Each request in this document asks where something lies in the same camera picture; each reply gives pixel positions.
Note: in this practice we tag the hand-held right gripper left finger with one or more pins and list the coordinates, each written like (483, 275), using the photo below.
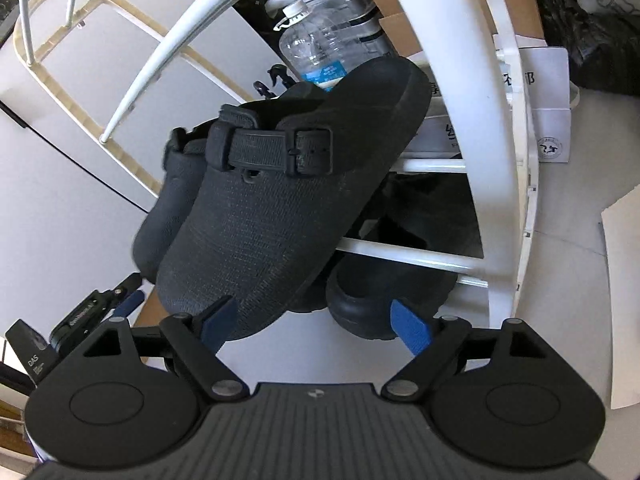
(220, 324)

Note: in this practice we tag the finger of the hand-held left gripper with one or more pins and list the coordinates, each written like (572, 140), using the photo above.
(127, 286)
(131, 305)

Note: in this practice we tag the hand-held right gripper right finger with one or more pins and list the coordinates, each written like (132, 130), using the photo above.
(410, 326)

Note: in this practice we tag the black knit clog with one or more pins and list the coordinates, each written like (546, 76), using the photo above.
(170, 210)
(280, 210)

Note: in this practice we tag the white shoe rack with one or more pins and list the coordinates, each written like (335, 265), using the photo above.
(495, 135)

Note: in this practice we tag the white paper sheet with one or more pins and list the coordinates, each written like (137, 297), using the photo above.
(622, 305)

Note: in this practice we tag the black hook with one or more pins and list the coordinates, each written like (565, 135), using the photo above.
(272, 82)

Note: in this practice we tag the white printed box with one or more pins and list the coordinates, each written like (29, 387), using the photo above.
(545, 110)

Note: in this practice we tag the clear water bottle blue label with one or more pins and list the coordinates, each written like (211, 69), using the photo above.
(315, 50)

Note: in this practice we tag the clear plastic bottle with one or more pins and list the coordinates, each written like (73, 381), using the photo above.
(365, 10)

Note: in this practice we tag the black plastic bag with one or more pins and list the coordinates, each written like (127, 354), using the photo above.
(590, 35)

